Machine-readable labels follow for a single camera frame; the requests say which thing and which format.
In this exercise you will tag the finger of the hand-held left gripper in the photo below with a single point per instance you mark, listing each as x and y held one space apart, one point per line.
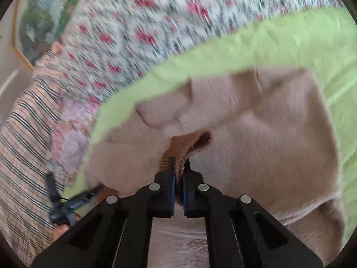
85 196
51 188

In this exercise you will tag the purple floral pillow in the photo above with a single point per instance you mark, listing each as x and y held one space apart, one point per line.
72 128

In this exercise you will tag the person's left hand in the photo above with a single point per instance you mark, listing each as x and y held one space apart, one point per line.
62 230

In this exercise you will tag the light green bed sheet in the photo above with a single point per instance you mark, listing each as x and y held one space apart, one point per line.
279 42

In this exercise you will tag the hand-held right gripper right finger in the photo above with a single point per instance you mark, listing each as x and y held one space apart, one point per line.
187 201

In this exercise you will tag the beige knit sweater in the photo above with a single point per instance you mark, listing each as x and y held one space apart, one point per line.
265 145

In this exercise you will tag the framed wall picture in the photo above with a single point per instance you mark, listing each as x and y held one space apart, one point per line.
36 19

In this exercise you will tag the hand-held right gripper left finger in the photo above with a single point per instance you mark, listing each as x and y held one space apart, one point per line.
173 192

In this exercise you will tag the plaid striped blanket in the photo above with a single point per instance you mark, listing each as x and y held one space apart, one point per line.
22 145

